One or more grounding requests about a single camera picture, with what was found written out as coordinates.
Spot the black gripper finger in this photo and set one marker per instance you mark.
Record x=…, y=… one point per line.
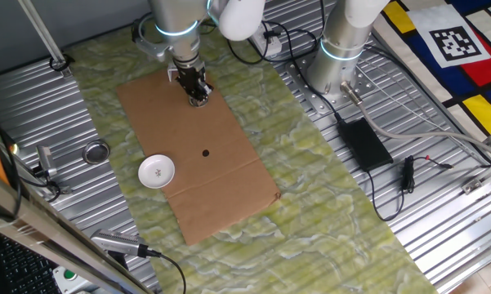
x=206, y=91
x=195, y=95

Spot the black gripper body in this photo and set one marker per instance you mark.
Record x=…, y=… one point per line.
x=192, y=77

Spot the small round steel dish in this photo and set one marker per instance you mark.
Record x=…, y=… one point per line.
x=196, y=104
x=96, y=152

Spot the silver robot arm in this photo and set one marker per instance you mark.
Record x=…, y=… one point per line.
x=339, y=32

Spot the brown cardboard sheet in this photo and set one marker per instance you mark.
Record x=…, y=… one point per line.
x=196, y=134

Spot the white power strip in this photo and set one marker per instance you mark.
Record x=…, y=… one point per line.
x=269, y=47

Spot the black power plug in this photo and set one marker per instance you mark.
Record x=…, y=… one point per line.
x=271, y=34

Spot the green marble pattern mat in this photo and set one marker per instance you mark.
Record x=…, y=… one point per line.
x=290, y=204

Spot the black power adapter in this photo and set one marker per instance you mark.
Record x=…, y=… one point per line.
x=363, y=145

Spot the black coiled adapter lead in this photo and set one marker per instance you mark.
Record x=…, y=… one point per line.
x=408, y=173

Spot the grey green button box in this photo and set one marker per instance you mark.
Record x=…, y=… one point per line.
x=69, y=274

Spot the black keyboard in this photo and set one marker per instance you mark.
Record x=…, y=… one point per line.
x=20, y=269

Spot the white fiducial marker sheet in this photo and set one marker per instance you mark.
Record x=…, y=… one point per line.
x=453, y=43

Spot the colourful block pattern mat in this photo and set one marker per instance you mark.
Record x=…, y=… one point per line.
x=482, y=69

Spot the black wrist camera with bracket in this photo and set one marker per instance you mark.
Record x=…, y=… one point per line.
x=151, y=47

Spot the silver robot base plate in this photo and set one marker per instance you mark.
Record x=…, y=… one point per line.
x=310, y=98

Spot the aluminium frame pole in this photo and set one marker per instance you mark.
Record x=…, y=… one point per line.
x=45, y=36

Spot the grey camera on stand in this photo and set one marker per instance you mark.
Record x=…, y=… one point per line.
x=45, y=159

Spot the silver ribbed camera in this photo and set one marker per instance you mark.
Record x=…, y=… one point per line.
x=118, y=243

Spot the aluminium frame beam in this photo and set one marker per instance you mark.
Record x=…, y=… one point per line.
x=45, y=228

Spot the aluminium frame bracket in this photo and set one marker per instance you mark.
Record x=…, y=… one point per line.
x=484, y=177

